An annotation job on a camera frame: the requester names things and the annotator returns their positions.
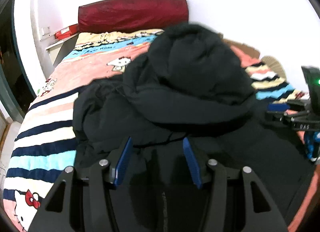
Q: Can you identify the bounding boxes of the black puffer jacket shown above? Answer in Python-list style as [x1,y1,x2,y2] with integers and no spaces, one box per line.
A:
[73,23,317,231]

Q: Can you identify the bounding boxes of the beige folding fan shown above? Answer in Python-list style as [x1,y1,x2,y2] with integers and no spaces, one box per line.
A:
[261,56,287,80]

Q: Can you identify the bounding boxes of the brown cardboard pieces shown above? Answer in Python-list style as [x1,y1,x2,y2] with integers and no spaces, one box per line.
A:
[217,32,260,58]

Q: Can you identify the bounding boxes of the Hello Kitty striped blanket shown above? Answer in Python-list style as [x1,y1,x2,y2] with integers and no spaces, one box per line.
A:
[2,28,320,232]

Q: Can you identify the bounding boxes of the dark red headboard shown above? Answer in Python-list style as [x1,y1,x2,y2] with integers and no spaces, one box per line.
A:
[78,0,189,34]

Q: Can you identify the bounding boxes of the white bedside table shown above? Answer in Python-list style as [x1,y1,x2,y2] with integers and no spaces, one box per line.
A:
[46,32,79,67]

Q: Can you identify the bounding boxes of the red box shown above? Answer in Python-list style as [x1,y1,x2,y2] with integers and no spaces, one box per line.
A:
[55,24,79,40]

